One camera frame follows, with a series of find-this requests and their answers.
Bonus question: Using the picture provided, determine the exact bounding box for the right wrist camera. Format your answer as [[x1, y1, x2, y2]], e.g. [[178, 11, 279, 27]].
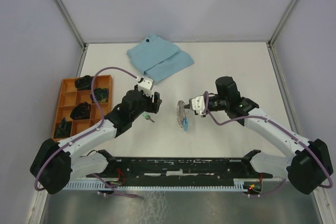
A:
[[189, 95, 206, 117]]

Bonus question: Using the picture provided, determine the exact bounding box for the green tag key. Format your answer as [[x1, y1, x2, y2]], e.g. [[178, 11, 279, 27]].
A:
[[142, 112, 155, 123]]

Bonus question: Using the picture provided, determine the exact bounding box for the orange compartment tray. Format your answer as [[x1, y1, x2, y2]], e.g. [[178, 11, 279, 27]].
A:
[[52, 75, 113, 141]]

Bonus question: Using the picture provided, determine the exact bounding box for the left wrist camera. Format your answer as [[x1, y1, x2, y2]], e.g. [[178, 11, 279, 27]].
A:
[[137, 77, 154, 97]]

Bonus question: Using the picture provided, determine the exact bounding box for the black coiled cable bottom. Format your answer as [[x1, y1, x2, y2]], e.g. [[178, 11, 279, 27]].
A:
[[54, 119, 73, 138]]

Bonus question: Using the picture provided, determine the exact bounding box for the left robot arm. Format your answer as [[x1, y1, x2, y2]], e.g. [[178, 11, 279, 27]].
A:
[[30, 90, 162, 195]]

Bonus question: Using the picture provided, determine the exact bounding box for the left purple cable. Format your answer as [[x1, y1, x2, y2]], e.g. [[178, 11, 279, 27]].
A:
[[34, 67, 144, 198]]

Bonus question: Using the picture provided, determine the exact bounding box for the black coiled cable top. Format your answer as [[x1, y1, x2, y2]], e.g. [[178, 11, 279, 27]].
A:
[[75, 76, 95, 89]]

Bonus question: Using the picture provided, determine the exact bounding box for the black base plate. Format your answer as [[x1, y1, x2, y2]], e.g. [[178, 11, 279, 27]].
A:
[[98, 157, 272, 186]]

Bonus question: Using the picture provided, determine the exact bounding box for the metal key organizer blue handle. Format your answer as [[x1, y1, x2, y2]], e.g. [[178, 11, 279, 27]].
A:
[[176, 100, 190, 132]]

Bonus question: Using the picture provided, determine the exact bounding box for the white cable duct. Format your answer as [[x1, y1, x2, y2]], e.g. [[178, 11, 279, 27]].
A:
[[63, 179, 247, 192]]

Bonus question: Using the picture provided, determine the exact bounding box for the black coiled cable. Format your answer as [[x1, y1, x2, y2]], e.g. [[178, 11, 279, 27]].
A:
[[75, 76, 95, 89], [54, 119, 73, 138], [70, 103, 92, 120]]

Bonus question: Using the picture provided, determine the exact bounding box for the light blue cloth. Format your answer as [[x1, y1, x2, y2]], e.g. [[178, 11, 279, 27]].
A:
[[127, 34, 194, 83]]

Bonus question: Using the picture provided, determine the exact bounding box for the blue green coiled cable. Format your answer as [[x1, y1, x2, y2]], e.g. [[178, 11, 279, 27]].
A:
[[90, 87, 110, 103]]

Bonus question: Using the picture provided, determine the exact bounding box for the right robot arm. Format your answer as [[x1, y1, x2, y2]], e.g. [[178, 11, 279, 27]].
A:
[[184, 76, 333, 195]]

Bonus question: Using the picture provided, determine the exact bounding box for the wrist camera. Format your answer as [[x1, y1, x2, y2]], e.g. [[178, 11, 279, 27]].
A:
[[137, 77, 154, 97], [189, 95, 206, 117]]

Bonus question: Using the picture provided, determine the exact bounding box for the black coiled cable middle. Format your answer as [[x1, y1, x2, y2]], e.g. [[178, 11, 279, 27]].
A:
[[70, 103, 92, 120]]

